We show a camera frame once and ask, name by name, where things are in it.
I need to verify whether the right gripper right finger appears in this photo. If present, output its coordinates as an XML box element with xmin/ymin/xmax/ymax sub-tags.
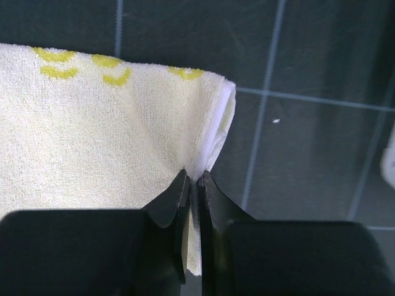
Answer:
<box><xmin>197</xmin><ymin>171</ymin><xmax>255</xmax><ymax>295</ymax></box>

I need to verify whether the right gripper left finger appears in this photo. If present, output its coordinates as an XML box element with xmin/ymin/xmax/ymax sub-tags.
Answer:
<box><xmin>143</xmin><ymin>170</ymin><xmax>191</xmax><ymax>284</ymax></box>

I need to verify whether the yellow towel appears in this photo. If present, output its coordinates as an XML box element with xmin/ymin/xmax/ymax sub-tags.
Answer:
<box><xmin>0</xmin><ymin>42</ymin><xmax>238</xmax><ymax>277</ymax></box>

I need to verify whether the black grid mat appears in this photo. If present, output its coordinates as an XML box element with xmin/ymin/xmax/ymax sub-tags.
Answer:
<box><xmin>0</xmin><ymin>0</ymin><xmax>395</xmax><ymax>231</ymax></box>

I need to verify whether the white perforated plastic basket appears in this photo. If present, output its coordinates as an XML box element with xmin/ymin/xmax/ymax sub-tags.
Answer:
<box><xmin>380</xmin><ymin>126</ymin><xmax>395</xmax><ymax>189</ymax></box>

